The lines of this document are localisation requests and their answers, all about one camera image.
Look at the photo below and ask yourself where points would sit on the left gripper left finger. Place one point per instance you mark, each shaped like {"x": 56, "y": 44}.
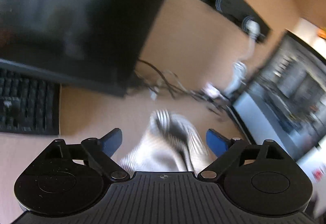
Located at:
{"x": 91, "y": 160}

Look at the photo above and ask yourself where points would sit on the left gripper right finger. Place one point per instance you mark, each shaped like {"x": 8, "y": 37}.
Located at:
{"x": 239, "y": 160}

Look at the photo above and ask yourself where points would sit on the striped beige knit garment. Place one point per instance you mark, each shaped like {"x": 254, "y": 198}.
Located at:
{"x": 169, "y": 144}

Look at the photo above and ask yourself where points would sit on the computer case with glass panel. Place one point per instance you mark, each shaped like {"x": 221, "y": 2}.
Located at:
{"x": 284, "y": 100}

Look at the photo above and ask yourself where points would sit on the black keyboard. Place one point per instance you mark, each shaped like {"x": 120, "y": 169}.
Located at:
{"x": 29, "y": 105}

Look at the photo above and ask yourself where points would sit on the curved computer monitor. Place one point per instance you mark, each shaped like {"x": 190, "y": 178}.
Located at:
{"x": 93, "y": 44}

